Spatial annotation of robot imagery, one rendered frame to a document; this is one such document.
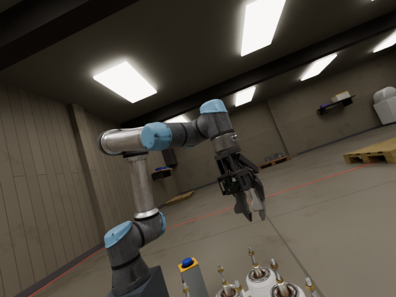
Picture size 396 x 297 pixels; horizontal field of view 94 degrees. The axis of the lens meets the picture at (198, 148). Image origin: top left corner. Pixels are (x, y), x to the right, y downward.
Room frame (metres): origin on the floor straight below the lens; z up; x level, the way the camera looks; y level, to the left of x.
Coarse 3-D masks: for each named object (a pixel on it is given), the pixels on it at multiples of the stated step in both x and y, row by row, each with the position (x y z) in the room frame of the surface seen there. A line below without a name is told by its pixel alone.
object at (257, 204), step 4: (252, 192) 0.52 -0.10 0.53; (256, 192) 0.53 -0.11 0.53; (252, 196) 0.51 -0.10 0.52; (256, 196) 0.52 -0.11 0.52; (252, 200) 0.51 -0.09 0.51; (256, 200) 0.52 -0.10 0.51; (260, 200) 0.52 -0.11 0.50; (264, 200) 0.53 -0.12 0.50; (252, 204) 0.50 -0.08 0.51; (256, 204) 0.51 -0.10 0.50; (260, 204) 0.52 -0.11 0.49; (264, 204) 0.53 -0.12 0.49; (252, 208) 0.50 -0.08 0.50; (256, 208) 0.51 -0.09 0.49; (260, 208) 0.52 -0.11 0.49; (264, 208) 0.53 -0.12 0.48; (260, 212) 0.53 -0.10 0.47; (264, 212) 0.53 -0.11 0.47; (260, 216) 0.54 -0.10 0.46; (264, 216) 0.53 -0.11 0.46
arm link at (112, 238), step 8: (128, 224) 0.80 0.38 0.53; (136, 224) 0.84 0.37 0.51; (112, 232) 0.76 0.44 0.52; (120, 232) 0.76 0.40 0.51; (128, 232) 0.78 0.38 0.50; (136, 232) 0.81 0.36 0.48; (104, 240) 0.77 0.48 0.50; (112, 240) 0.75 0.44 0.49; (120, 240) 0.75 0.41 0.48; (128, 240) 0.77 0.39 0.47; (136, 240) 0.80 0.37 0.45; (112, 248) 0.75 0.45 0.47; (120, 248) 0.75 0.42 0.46; (128, 248) 0.77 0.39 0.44; (136, 248) 0.80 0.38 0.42; (112, 256) 0.75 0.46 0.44; (120, 256) 0.75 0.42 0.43; (128, 256) 0.76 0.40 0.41; (112, 264) 0.76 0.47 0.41; (120, 264) 0.75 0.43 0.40
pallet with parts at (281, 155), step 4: (280, 152) 7.37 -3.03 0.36; (284, 152) 7.21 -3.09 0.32; (268, 156) 7.56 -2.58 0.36; (272, 156) 7.57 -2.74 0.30; (276, 156) 7.55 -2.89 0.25; (280, 156) 7.26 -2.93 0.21; (284, 156) 7.20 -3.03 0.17; (288, 156) 6.87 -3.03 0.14; (268, 160) 7.57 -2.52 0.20; (272, 160) 7.48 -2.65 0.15; (276, 160) 6.95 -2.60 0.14; (284, 160) 7.25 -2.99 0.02; (288, 160) 6.88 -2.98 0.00; (260, 164) 7.50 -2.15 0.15; (264, 164) 7.04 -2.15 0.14; (272, 164) 6.99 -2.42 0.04; (260, 168) 7.07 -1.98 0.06; (264, 168) 7.05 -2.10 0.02
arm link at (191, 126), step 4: (196, 120) 0.55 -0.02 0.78; (184, 124) 0.53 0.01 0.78; (188, 124) 0.54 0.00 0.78; (192, 124) 0.56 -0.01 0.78; (196, 124) 0.54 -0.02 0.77; (188, 128) 0.53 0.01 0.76; (192, 128) 0.54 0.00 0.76; (196, 128) 0.55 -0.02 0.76; (188, 132) 0.53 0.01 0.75; (192, 132) 0.54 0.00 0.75; (196, 132) 0.55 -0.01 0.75; (200, 132) 0.54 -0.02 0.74; (188, 136) 0.53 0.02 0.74; (192, 136) 0.54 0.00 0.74; (196, 136) 0.56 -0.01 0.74; (200, 136) 0.56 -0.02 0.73; (204, 136) 0.55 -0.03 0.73; (188, 140) 0.54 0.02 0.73; (192, 140) 0.55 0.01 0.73; (196, 140) 0.57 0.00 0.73; (200, 140) 0.58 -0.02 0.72; (204, 140) 0.59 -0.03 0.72; (184, 144) 0.54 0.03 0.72; (188, 144) 0.56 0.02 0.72; (192, 144) 0.58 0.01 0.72; (196, 144) 0.61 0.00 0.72
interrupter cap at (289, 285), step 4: (276, 284) 0.59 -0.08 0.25; (288, 284) 0.57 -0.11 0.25; (292, 284) 0.57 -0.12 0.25; (272, 288) 0.58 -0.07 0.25; (276, 288) 0.57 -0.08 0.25; (288, 288) 0.56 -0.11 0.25; (292, 288) 0.55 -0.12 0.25; (296, 288) 0.55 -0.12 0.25; (272, 292) 0.56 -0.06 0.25; (276, 292) 0.56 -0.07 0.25; (292, 292) 0.54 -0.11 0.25; (296, 292) 0.53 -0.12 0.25; (272, 296) 0.55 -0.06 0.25; (276, 296) 0.54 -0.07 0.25; (280, 296) 0.54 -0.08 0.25; (284, 296) 0.54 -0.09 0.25; (288, 296) 0.53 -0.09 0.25; (292, 296) 0.53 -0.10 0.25; (296, 296) 0.52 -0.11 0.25
